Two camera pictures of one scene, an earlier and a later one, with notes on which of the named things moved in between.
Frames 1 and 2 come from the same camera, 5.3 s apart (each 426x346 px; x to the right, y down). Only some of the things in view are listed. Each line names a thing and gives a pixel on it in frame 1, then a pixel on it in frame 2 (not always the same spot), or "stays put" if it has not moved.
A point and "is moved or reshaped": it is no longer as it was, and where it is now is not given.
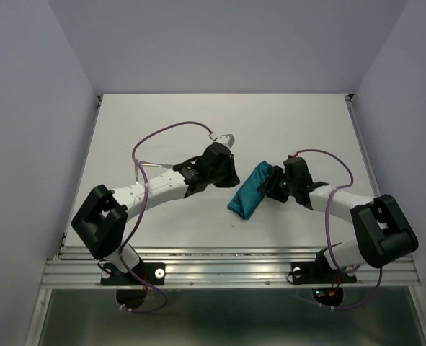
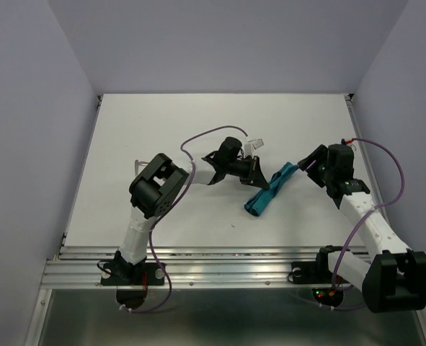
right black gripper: (276, 174) to (319, 154)
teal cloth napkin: (247, 198) is moved or reshaped
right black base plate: (320, 272) stays put
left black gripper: (232, 179) to (257, 177)
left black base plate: (153, 272) stays put
